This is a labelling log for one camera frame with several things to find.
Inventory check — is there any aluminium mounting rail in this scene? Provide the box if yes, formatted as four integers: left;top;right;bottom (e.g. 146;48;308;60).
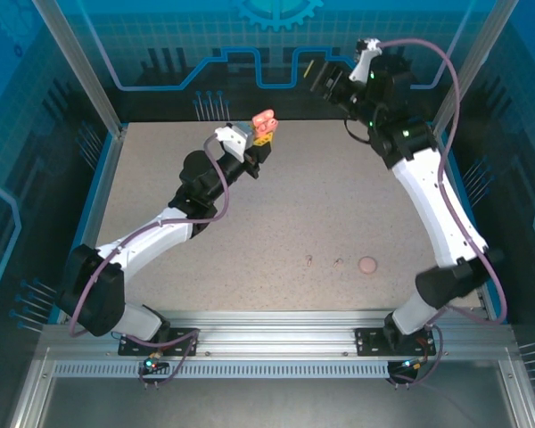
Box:
42;310;516;358

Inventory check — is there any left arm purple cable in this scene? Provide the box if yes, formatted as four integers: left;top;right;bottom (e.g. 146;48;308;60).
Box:
69;136;231;389

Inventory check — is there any steel bottom panel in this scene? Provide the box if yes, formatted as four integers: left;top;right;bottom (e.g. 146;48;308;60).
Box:
37;376;516;428

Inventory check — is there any slotted aluminium cable duct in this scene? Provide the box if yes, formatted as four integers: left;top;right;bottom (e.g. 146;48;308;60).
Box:
52;361;391;380

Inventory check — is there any aluminium table side rail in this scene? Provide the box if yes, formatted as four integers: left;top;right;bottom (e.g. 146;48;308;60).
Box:
55;124;129;325
426;122;509;325

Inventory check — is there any cable connector with led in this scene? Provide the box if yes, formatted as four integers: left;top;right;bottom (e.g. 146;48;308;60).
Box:
143;350;169;375
396;354;430;372

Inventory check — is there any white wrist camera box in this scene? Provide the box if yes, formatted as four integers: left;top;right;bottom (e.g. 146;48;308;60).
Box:
214;122;255;161
354;37;383;84

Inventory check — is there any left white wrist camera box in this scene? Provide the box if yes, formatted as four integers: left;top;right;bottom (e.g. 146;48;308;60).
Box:
214;122;255;161

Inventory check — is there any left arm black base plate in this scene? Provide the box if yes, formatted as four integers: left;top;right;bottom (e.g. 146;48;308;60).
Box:
118;327;201;357

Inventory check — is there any aluminium frame post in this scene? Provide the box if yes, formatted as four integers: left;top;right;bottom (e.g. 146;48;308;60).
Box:
429;0;521;138
31;0;129;138

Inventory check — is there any right cable connector with LED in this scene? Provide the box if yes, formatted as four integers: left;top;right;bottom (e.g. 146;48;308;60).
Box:
396;354;430;372

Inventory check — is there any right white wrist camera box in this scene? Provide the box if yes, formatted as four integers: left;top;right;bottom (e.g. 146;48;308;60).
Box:
354;37;383;84

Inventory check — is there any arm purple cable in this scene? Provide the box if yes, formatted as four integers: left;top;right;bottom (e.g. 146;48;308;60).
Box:
69;136;231;389
376;37;508;389

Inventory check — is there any salmon rectangular earbud charging case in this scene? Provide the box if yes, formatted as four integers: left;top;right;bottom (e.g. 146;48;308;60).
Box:
251;109;280;137

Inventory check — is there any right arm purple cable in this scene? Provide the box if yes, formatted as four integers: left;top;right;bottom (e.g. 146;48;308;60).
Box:
376;37;508;389

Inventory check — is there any left cable connector with LED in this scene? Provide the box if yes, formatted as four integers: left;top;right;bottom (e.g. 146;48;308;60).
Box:
143;350;169;375

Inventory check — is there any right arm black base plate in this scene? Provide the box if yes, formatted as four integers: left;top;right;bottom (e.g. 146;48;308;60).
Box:
354;327;437;357

